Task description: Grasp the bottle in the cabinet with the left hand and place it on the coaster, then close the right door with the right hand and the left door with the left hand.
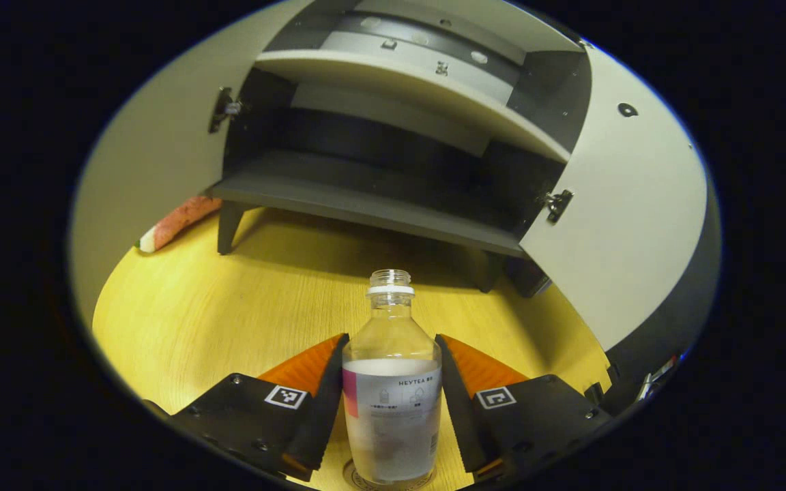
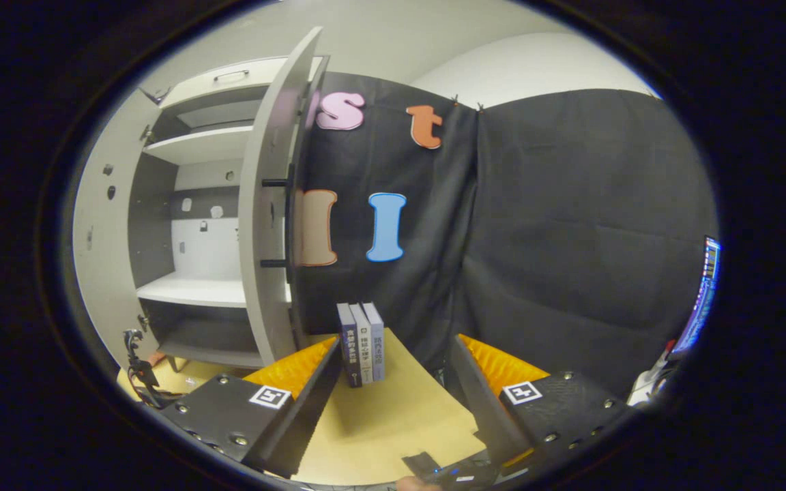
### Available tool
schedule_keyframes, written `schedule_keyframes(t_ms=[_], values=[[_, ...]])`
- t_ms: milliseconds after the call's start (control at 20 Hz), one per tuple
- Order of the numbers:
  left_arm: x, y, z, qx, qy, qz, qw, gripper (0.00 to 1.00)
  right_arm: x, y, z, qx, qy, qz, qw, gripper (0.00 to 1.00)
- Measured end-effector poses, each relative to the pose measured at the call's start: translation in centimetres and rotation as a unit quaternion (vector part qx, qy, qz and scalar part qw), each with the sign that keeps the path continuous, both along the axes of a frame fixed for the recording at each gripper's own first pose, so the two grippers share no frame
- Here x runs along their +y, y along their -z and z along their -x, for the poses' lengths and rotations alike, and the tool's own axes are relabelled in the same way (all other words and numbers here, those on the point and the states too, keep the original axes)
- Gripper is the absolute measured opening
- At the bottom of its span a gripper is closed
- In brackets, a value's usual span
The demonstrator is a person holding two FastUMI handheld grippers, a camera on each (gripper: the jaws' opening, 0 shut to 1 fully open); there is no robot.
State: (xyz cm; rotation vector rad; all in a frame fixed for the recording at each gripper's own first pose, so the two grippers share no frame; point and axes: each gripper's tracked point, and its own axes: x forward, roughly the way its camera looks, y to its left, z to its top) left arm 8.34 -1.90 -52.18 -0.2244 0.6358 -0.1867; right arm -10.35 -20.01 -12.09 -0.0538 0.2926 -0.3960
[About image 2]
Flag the grey and white cabinet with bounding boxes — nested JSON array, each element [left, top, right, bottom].
[[127, 56, 329, 372]]

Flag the black door handle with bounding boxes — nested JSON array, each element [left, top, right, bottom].
[[261, 164, 296, 270]]

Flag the white cabinet shelf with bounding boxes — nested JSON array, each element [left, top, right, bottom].
[[143, 125, 257, 166], [135, 271, 293, 309]]

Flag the white book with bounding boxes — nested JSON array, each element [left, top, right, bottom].
[[349, 303, 374, 385]]

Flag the computer monitor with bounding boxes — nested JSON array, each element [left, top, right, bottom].
[[669, 235, 723, 355]]

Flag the dark blue book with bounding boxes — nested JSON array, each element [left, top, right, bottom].
[[336, 303, 364, 388]]

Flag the white cabinet drawer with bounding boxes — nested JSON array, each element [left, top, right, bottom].
[[160, 56, 325, 111]]

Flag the white device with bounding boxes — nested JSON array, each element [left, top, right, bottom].
[[628, 351, 673, 408]]

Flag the white cabinet door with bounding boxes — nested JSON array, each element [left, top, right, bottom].
[[238, 26, 325, 369], [71, 87, 162, 372]]

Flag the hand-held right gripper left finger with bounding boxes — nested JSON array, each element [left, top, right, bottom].
[[159, 336, 343, 479]]

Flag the black backdrop cloth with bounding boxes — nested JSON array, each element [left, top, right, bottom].
[[465, 89, 720, 400], [294, 72, 481, 383]]

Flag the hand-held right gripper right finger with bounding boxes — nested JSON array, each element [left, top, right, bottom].
[[451, 333, 634, 471]]

